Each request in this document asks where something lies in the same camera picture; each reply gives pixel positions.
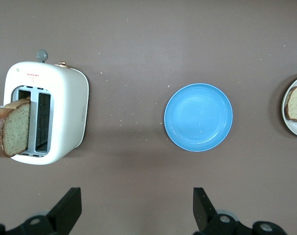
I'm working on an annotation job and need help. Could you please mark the white toaster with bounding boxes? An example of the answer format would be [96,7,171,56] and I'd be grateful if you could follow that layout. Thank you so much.
[3,49,91,165]

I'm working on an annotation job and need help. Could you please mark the beige plate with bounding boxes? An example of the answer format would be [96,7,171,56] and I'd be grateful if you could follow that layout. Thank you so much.
[281,74,297,139]

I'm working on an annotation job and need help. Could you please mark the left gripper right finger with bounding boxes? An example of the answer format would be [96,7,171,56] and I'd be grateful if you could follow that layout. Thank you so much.
[192,187,292,235]

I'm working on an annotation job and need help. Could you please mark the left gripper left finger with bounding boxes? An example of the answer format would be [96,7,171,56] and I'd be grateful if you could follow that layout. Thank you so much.
[0,187,82,235]

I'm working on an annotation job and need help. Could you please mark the blue plate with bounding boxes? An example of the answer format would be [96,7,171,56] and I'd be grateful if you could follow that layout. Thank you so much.
[164,83,234,152]

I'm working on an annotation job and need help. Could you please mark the dark-crust bread slice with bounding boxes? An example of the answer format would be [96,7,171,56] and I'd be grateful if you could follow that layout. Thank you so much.
[0,96,31,159]

